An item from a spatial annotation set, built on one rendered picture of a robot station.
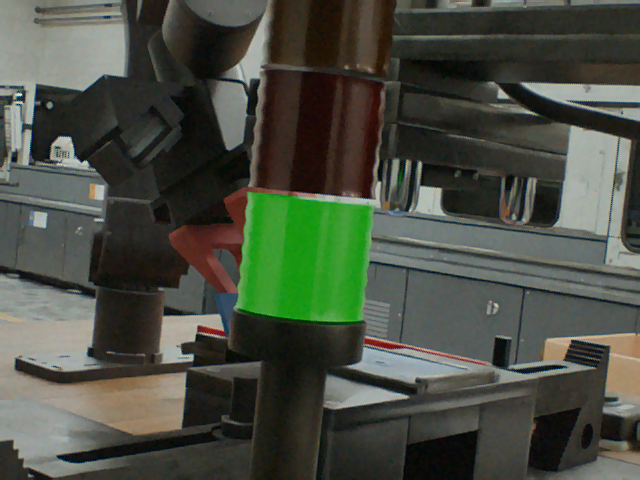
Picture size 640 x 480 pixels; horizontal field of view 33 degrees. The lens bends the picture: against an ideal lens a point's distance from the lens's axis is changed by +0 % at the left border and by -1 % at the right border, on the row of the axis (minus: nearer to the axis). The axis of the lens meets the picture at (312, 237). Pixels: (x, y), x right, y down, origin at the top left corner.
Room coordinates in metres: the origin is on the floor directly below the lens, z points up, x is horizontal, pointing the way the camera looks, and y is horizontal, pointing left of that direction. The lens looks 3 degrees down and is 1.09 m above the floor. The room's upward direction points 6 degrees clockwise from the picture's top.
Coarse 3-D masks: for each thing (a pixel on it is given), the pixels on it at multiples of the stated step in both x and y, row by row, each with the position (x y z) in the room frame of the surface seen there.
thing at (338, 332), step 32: (256, 320) 0.30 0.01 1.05; (288, 320) 0.30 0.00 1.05; (256, 352) 0.30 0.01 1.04; (288, 352) 0.30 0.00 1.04; (320, 352) 0.30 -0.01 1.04; (352, 352) 0.30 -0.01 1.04; (288, 384) 0.31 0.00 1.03; (320, 384) 0.31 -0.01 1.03; (256, 416) 0.31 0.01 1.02; (288, 416) 0.31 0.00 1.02; (320, 416) 0.31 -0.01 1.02; (256, 448) 0.31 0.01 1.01; (288, 448) 0.31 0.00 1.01
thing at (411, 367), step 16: (224, 304) 0.66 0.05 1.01; (224, 320) 0.65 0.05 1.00; (368, 352) 0.65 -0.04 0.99; (384, 352) 0.66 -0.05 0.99; (368, 368) 0.59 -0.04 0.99; (384, 368) 0.60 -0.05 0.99; (400, 368) 0.61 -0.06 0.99; (416, 368) 0.61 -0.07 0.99; (432, 368) 0.62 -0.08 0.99; (448, 368) 0.62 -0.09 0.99
